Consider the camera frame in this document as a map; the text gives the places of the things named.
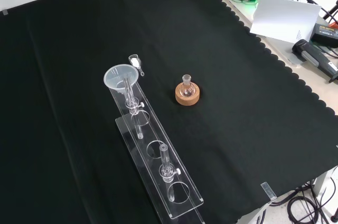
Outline glass weighing funnel white powder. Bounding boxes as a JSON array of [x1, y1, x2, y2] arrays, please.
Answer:
[[128, 54, 146, 77]]

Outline black cloth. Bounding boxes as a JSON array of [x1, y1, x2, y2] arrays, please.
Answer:
[[0, 0, 338, 224]]

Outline clear plastic funnel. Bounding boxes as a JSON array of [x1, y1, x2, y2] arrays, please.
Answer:
[[103, 64, 140, 98]]

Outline clear acrylic funnel stand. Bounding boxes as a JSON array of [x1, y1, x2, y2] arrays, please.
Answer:
[[105, 75, 206, 224]]

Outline small round-bottom glass flask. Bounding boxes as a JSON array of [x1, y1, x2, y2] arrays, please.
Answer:
[[180, 74, 196, 97]]

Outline black grey handheld device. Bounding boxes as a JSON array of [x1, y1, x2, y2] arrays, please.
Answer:
[[291, 39, 338, 83]]

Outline clear tape strip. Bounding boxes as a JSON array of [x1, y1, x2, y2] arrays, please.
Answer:
[[260, 181, 277, 201]]

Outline black power adapter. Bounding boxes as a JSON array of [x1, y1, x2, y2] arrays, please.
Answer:
[[311, 22, 338, 49]]

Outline pale board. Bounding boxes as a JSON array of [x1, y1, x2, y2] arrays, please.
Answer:
[[249, 0, 322, 44]]

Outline cork ring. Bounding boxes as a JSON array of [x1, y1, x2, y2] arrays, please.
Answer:
[[175, 82, 201, 106]]

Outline black floor cable tangle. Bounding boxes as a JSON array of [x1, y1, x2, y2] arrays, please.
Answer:
[[269, 178, 338, 224]]

